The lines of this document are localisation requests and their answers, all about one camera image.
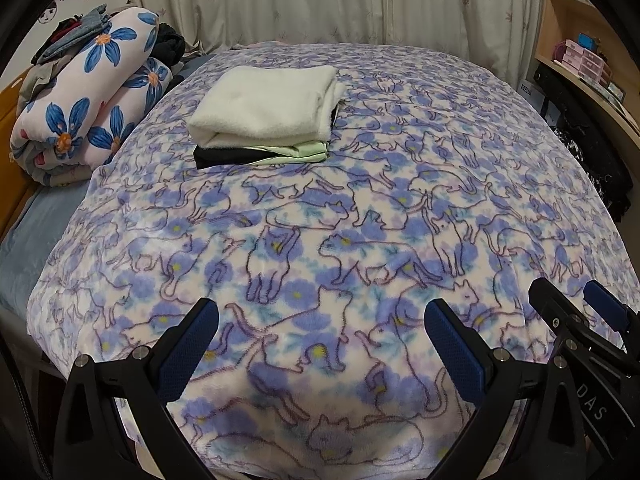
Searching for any green and black garment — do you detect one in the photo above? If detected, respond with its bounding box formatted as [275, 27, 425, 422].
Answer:
[193, 102, 346, 171]

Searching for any purple cat-print blanket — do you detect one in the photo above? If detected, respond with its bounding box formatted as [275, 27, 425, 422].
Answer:
[27, 40, 633, 478]

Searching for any wooden bed frame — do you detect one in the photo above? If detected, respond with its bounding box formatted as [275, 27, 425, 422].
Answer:
[0, 77, 41, 241]

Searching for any pink drawer organizer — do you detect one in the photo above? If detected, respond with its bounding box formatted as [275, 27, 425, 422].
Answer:
[562, 39, 613, 81]

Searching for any pile of crumpled clothes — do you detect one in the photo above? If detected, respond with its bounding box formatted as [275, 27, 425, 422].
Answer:
[20, 4, 111, 101]

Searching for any rolled floral quilt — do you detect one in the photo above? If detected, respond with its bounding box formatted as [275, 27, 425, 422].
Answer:
[10, 7, 173, 188]

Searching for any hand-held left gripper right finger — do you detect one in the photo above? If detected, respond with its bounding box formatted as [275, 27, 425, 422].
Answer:
[423, 297, 601, 480]

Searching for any white patterned curtain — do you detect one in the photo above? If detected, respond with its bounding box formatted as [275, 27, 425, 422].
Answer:
[117, 0, 546, 88]

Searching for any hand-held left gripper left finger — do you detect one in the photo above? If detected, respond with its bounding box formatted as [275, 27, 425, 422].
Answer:
[52, 297, 221, 480]

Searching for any black dotted cloth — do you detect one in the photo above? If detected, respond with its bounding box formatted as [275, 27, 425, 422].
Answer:
[532, 65, 636, 221]

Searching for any white fuzzy cardigan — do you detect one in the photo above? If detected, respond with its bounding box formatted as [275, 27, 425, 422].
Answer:
[188, 65, 347, 150]

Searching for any white cardboard box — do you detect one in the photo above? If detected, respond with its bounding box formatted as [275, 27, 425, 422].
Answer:
[517, 77, 543, 108]

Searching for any wooden shelf desk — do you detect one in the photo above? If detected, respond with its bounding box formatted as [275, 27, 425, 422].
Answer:
[532, 0, 640, 136]

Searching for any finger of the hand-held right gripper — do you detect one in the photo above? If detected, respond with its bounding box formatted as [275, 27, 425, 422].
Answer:
[528, 277, 588, 356]
[584, 280, 640, 346]

